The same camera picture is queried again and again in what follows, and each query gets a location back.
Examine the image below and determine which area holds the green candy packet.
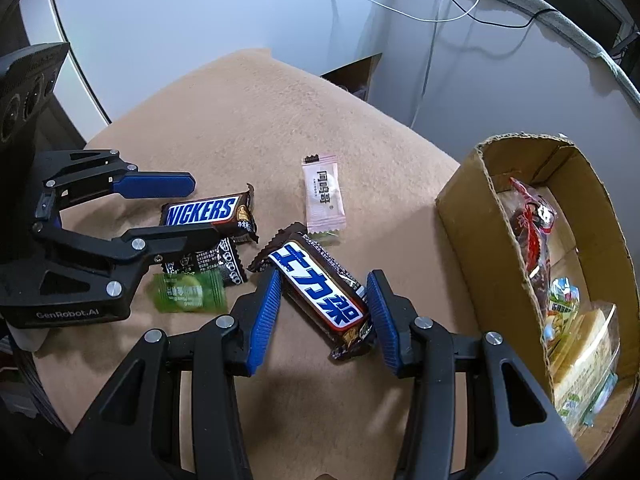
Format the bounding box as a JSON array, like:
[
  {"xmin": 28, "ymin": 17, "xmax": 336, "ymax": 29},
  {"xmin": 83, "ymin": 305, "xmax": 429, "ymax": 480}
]
[{"xmin": 152, "ymin": 270, "xmax": 228, "ymax": 313}]

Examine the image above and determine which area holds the grey windowsill cover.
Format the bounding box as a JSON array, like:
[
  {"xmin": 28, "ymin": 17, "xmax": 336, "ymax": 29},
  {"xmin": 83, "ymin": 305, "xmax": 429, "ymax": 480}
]
[{"xmin": 410, "ymin": 0, "xmax": 640, "ymax": 106}]

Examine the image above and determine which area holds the cardboard box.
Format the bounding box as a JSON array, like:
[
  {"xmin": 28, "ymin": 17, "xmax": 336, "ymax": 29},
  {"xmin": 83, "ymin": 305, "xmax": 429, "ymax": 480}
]
[{"xmin": 436, "ymin": 132, "xmax": 640, "ymax": 466}]

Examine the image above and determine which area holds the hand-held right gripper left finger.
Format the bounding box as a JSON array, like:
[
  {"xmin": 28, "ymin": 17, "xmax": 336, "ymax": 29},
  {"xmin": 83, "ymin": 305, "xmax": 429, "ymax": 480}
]
[{"xmin": 65, "ymin": 267, "xmax": 284, "ymax": 480}]

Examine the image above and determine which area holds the round jelly cup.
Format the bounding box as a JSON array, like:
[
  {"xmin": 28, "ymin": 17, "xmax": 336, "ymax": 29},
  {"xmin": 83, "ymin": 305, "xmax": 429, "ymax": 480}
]
[{"xmin": 542, "ymin": 277, "xmax": 581, "ymax": 356}]

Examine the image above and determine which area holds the brown chocolate bar blue lettering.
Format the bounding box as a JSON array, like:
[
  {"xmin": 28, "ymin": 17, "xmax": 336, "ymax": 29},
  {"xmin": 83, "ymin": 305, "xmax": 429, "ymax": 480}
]
[{"xmin": 160, "ymin": 185, "xmax": 261, "ymax": 246}]

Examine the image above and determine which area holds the brown chocolate bar white label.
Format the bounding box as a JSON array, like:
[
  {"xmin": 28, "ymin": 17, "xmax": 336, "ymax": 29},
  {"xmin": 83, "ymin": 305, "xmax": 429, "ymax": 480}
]
[{"xmin": 250, "ymin": 225, "xmax": 376, "ymax": 363}]

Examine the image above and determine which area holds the clear packet with red ends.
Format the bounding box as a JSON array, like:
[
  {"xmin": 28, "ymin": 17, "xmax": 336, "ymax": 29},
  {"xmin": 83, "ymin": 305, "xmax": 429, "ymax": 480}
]
[
  {"xmin": 520, "ymin": 237, "xmax": 552, "ymax": 311},
  {"xmin": 505, "ymin": 177, "xmax": 558, "ymax": 241}
]

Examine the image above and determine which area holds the pink candy packet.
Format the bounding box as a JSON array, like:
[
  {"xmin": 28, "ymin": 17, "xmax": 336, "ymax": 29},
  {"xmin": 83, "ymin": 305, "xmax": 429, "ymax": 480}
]
[{"xmin": 301, "ymin": 154, "xmax": 347, "ymax": 236}]

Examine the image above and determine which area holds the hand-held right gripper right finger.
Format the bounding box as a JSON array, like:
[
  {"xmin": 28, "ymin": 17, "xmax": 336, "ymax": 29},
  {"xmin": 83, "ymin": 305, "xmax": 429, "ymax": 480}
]
[{"xmin": 366, "ymin": 270, "xmax": 589, "ymax": 480}]

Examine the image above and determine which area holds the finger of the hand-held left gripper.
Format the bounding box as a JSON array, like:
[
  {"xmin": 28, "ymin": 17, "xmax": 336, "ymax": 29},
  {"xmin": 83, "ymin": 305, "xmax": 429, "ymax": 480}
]
[
  {"xmin": 31, "ymin": 222, "xmax": 221, "ymax": 307},
  {"xmin": 31, "ymin": 149, "xmax": 196, "ymax": 222}
]

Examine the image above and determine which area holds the yellow cracker packet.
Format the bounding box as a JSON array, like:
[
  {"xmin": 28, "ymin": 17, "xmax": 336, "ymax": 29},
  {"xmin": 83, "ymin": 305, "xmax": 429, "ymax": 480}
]
[{"xmin": 547, "ymin": 302, "xmax": 621, "ymax": 428}]

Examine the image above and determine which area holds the black and white snack packet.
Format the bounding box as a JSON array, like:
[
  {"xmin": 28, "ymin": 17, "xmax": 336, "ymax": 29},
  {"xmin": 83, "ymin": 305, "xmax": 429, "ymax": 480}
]
[{"xmin": 160, "ymin": 237, "xmax": 249, "ymax": 287}]

